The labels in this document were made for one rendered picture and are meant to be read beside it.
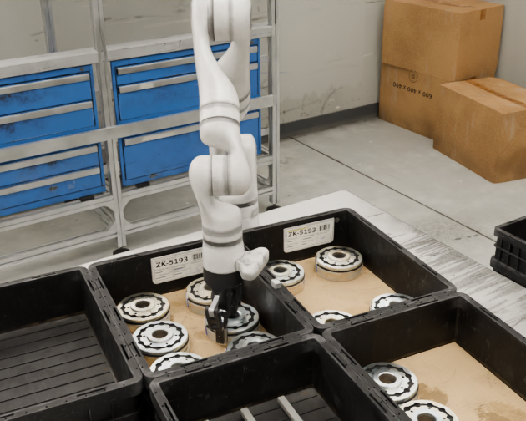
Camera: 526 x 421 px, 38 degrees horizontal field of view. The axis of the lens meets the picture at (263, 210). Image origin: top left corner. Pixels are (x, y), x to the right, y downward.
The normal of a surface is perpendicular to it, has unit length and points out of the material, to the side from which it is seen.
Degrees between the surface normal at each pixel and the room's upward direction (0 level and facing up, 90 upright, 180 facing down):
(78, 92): 90
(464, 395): 0
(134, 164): 90
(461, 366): 0
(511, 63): 90
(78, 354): 0
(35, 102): 90
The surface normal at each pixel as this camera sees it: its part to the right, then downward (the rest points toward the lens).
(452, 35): -0.78, 0.28
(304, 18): 0.54, 0.36
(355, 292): -0.01, -0.90
